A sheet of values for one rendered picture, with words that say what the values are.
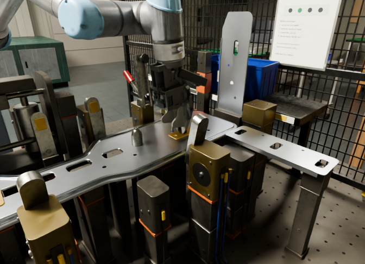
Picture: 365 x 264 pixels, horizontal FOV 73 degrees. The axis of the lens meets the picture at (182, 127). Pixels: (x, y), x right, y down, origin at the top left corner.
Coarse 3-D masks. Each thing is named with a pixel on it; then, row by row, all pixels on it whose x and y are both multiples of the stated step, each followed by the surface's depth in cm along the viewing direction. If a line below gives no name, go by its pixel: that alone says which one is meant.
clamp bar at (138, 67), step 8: (136, 56) 78; (144, 56) 76; (136, 64) 78; (144, 64) 80; (136, 72) 80; (144, 72) 81; (136, 80) 81; (144, 80) 82; (144, 88) 82; (144, 104) 82
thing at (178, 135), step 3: (180, 129) 73; (189, 129) 75; (174, 132) 73; (177, 132) 73; (180, 132) 72; (186, 132) 73; (189, 132) 73; (168, 135) 71; (171, 135) 71; (174, 135) 71; (177, 135) 71; (180, 135) 71; (183, 135) 71; (186, 135) 71; (174, 138) 69; (177, 138) 69
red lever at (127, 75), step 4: (124, 72) 88; (128, 72) 88; (124, 76) 88; (128, 76) 87; (128, 80) 87; (132, 80) 86; (132, 84) 86; (136, 84) 86; (136, 88) 85; (136, 92) 85; (144, 96) 84; (144, 100) 83; (148, 100) 83
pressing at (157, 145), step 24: (216, 120) 85; (96, 144) 68; (120, 144) 69; (144, 144) 69; (168, 144) 69; (48, 168) 57; (96, 168) 58; (120, 168) 58; (144, 168) 58; (48, 192) 50; (72, 192) 51; (0, 216) 44
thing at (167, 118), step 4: (168, 112) 69; (172, 112) 70; (176, 112) 70; (164, 116) 69; (168, 116) 70; (172, 116) 71; (176, 116) 70; (164, 120) 69; (168, 120) 70; (172, 120) 71; (176, 128) 73
